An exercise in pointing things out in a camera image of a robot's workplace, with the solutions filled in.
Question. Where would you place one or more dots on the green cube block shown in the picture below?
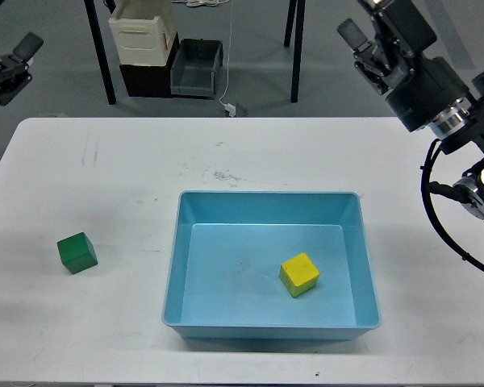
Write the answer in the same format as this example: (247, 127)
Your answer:
(77, 253)

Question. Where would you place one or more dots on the cream plastic container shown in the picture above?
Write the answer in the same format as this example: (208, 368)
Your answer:
(143, 31)

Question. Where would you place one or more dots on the white power adapter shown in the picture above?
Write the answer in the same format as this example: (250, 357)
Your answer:
(230, 110)

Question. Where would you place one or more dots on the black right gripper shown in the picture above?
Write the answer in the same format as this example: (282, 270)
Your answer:
(419, 90)

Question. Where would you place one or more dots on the black table leg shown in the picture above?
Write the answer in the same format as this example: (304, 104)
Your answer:
(103, 65)
(294, 35)

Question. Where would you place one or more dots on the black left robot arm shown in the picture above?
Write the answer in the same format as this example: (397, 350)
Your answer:
(15, 66)

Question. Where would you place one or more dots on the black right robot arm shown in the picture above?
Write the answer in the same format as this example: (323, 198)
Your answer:
(461, 126)

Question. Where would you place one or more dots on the black table leg right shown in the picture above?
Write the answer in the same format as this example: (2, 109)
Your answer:
(294, 35)

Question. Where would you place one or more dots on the black table leg left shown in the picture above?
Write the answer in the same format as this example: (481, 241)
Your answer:
(103, 65)

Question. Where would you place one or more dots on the grey plastic bin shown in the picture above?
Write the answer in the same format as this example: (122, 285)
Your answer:
(194, 70)

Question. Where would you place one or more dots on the yellow cube block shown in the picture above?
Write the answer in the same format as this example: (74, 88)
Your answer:
(299, 274)

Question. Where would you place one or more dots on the black crate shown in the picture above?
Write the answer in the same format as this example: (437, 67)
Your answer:
(150, 81)

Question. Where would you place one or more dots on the light blue plastic tray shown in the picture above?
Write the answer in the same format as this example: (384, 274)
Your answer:
(227, 251)

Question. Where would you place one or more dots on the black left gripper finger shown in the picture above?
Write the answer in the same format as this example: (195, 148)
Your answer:
(14, 67)

